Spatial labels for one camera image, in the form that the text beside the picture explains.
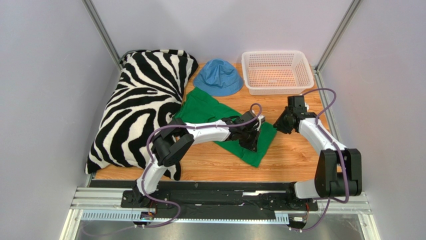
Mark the white plastic basket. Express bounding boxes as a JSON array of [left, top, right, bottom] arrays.
[[241, 50, 315, 96]]

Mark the green t shirt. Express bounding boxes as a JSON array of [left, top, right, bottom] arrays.
[[173, 87, 277, 168]]

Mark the blue bucket hat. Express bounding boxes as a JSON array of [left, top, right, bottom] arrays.
[[193, 58, 244, 97]]

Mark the zebra striped pillow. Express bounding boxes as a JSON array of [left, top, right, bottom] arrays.
[[84, 49, 199, 174]]

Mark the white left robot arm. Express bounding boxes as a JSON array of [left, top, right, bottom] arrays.
[[133, 110, 265, 206]]

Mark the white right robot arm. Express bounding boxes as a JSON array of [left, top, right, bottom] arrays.
[[273, 95, 362, 202]]

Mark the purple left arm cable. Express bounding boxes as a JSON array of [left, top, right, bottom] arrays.
[[140, 102, 263, 229]]

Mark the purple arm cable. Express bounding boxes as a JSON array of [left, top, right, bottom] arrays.
[[287, 88, 350, 233], [140, 102, 263, 229]]

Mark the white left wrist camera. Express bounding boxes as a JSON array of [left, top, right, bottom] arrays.
[[257, 115, 266, 124]]

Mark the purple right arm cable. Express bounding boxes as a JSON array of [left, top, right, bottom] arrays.
[[287, 88, 350, 233]]

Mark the right aluminium frame post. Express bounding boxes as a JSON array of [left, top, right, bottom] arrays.
[[315, 0, 363, 72]]

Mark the aluminium frame post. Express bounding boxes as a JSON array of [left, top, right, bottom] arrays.
[[82, 0, 123, 70], [315, 0, 363, 72]]

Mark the left aluminium frame post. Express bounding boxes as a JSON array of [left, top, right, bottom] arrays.
[[82, 0, 123, 70]]

